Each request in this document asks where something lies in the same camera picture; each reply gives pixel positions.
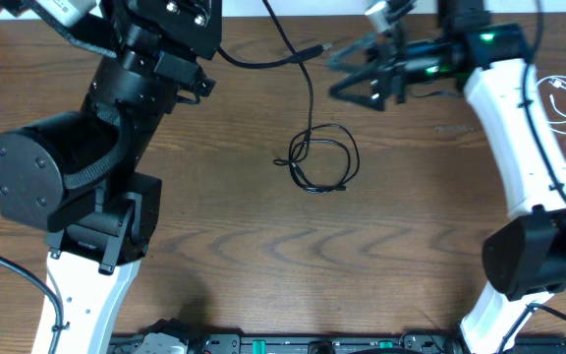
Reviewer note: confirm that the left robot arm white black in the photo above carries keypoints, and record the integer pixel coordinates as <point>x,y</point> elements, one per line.
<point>74,175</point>

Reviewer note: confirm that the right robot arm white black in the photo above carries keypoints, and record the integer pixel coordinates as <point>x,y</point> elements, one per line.
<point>493,67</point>

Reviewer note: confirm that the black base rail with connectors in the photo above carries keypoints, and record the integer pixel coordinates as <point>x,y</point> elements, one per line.
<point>172,336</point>

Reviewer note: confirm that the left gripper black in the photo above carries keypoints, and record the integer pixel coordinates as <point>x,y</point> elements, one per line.
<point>171,28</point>

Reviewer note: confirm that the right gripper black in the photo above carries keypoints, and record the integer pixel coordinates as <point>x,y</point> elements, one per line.
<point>396,77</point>

